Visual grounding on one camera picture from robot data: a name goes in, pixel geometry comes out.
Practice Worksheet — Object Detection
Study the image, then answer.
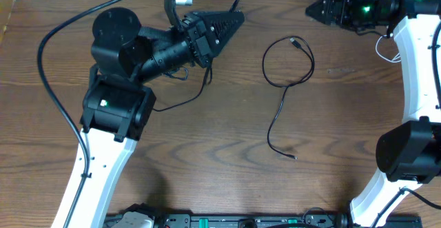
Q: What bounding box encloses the left camera black cable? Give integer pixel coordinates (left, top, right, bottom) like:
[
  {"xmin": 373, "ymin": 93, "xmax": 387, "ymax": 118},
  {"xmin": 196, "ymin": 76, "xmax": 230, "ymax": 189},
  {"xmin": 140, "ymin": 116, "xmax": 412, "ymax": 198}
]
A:
[{"xmin": 36, "ymin": 0, "xmax": 150, "ymax": 228}]

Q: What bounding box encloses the black USB cable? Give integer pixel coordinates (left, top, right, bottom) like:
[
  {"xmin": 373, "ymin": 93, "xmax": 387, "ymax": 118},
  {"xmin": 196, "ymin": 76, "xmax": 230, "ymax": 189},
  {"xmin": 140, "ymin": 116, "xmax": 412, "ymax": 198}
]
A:
[{"xmin": 261, "ymin": 36, "xmax": 316, "ymax": 160}]

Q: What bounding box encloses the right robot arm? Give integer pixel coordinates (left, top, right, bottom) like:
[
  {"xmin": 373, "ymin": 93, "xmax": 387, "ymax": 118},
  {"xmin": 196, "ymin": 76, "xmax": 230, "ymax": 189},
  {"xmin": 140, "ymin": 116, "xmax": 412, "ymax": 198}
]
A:
[{"xmin": 305, "ymin": 0, "xmax": 440, "ymax": 227}]

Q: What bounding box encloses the white USB cable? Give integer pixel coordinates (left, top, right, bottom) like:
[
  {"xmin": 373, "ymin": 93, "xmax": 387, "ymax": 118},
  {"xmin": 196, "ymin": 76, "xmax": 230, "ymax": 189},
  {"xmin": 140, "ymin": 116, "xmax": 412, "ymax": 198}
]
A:
[{"xmin": 374, "ymin": 34, "xmax": 402, "ymax": 64}]

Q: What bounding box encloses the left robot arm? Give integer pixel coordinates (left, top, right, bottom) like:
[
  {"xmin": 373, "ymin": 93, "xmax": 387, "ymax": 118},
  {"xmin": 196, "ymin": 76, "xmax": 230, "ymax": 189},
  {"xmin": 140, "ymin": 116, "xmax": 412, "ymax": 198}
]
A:
[{"xmin": 53, "ymin": 8, "xmax": 245, "ymax": 227}]

